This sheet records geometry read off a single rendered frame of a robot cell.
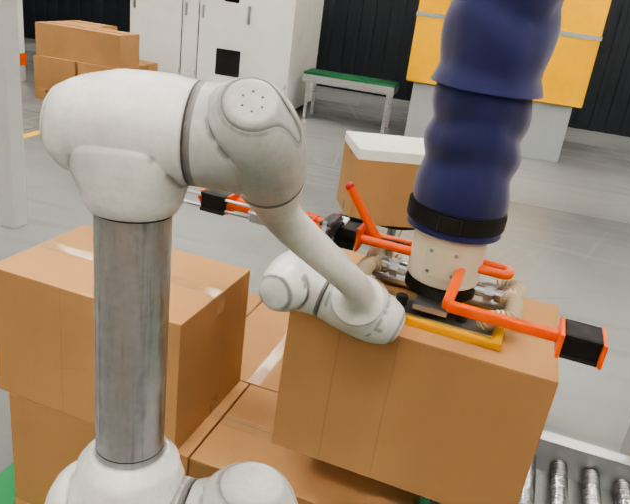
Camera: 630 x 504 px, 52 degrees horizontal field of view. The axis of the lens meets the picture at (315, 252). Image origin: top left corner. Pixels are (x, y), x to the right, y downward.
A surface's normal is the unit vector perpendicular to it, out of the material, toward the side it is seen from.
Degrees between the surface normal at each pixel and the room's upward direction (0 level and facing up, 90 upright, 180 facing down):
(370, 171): 90
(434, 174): 76
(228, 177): 130
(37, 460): 90
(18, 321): 90
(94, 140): 95
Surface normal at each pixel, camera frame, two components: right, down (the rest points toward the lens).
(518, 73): 0.24, 0.58
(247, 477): 0.21, -0.89
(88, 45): -0.28, 0.33
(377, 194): 0.13, 0.40
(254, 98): 0.13, -0.31
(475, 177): -0.02, 0.13
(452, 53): -0.90, 0.19
